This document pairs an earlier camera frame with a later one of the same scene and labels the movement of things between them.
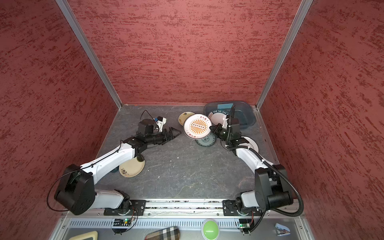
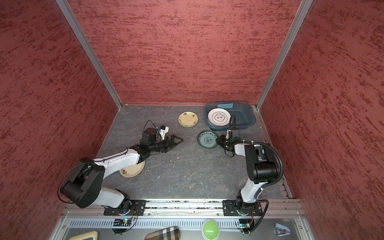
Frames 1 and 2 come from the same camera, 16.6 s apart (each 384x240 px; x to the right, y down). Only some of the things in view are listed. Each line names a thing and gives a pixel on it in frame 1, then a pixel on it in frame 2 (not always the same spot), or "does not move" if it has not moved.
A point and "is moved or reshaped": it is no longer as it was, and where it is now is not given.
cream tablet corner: x=94 y=234 does not move
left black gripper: x=171 y=134 → x=173 y=144
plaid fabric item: x=172 y=233 does not move
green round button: x=210 y=229 does not move
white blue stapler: x=282 y=230 does not move
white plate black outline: x=251 y=144 is moved or reshaped
